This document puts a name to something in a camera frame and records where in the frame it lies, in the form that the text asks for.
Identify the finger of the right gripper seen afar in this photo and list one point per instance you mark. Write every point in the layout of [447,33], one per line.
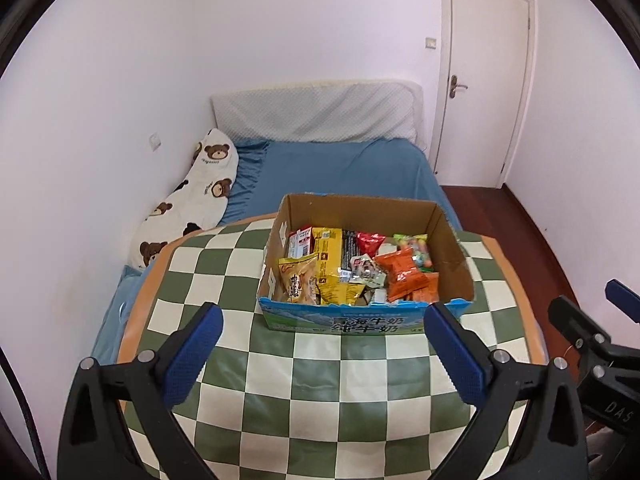
[577,328]

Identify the green white checkered tablecloth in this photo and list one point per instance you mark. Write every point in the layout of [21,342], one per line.
[278,405]

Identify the colourful candy ball bag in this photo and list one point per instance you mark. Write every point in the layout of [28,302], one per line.
[418,245]

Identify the white quilted headboard cushion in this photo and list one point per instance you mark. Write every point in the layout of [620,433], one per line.
[324,111]

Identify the wall light switch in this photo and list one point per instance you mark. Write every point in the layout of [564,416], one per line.
[430,43]

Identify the bear print pillow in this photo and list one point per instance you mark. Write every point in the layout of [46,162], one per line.
[198,202]

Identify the white door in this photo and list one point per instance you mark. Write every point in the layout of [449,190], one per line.
[488,44]

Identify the yellow cracker snack bag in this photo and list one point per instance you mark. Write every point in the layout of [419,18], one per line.
[298,276]

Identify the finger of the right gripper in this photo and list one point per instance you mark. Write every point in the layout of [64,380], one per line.
[624,299]

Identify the silver panda snack packet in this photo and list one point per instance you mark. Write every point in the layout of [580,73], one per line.
[365,271]

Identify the wall socket left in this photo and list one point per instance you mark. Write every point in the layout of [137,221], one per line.
[155,142]

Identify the brass door handle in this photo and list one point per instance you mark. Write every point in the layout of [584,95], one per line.
[455,86]

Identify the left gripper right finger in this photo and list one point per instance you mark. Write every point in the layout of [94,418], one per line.
[550,442]

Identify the large orange snack packet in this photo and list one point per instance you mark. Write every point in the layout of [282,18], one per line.
[403,276]

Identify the red white snack stick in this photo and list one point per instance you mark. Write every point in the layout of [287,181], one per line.
[300,243]

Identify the cardboard milk carton box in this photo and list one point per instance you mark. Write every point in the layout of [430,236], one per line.
[372,314]

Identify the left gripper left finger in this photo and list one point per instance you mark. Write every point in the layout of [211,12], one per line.
[95,442]

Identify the yellow snack bag in box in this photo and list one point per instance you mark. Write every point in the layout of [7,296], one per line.
[334,282]

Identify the small red chocolate packet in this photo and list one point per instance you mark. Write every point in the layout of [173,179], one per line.
[369,243]

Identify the blue sheet bed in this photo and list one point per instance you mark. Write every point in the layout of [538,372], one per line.
[320,169]

